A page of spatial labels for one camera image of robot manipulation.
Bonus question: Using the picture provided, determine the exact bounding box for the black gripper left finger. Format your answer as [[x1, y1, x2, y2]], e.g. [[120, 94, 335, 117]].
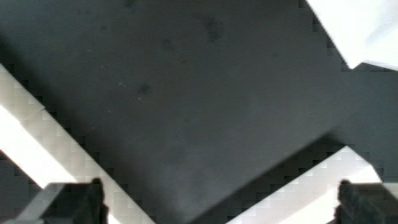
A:
[[19, 178, 108, 224]]

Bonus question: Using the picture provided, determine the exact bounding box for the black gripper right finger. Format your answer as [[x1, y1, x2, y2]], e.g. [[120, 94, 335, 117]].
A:
[[333, 180, 398, 224]]

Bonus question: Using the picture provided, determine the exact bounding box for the white U-shaped fence wall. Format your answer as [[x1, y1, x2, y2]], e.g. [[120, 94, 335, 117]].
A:
[[0, 65, 398, 224]]

